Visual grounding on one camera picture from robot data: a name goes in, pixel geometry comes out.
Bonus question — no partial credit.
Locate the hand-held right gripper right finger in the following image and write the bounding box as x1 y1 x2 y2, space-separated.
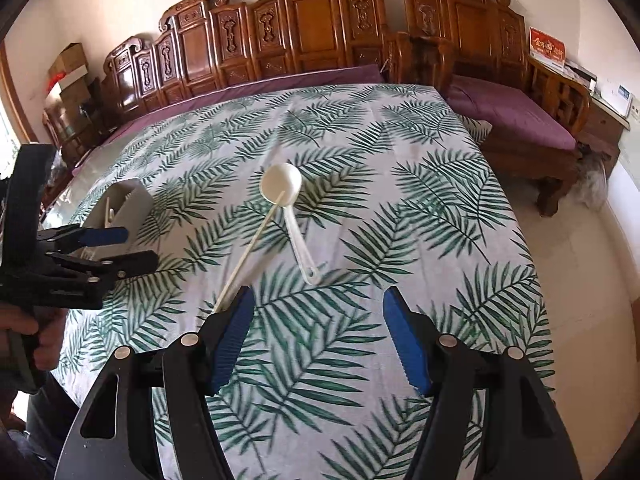
382 286 583 480

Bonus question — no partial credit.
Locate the cardboard box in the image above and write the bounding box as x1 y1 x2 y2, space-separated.
59 77 102 113
49 42 89 79

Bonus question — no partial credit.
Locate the white wall panel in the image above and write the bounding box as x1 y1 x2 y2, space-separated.
619 104 640 177

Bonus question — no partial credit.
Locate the clear plastic bag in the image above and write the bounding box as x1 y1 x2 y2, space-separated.
570 152 607 211

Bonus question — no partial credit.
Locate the carved wooden sofa bench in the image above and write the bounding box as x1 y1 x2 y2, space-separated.
102 0 397 117

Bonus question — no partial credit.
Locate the white round plastic spoon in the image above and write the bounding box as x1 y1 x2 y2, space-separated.
260 162 322 286

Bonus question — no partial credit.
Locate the grey utensil tray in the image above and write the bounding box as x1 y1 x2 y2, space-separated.
82 177 156 262

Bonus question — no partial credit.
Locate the red desk calendar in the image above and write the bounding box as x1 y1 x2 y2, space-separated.
529 26 567 71

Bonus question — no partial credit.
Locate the purple armchair cushion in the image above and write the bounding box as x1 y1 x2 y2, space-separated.
446 77 577 152

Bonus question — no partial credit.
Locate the person's left hand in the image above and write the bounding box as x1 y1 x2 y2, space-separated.
0 305 67 372

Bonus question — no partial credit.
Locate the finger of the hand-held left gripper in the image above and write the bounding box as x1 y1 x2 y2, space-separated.
37 226 129 255
47 250 160 284

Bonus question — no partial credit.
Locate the long purple sofa cushion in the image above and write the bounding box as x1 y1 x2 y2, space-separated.
72 64 386 177

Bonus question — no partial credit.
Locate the carved wooden armchair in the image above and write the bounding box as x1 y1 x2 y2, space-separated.
385 0 594 218

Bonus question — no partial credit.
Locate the white box device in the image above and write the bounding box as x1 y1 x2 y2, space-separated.
597 80 634 119

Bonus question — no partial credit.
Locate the leaf-print tablecloth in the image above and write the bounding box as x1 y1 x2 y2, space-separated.
50 82 557 480

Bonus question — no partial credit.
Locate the wooden side table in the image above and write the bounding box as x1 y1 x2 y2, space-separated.
575 89 626 182

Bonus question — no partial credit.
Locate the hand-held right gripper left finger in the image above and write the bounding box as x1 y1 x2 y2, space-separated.
52 285 256 480

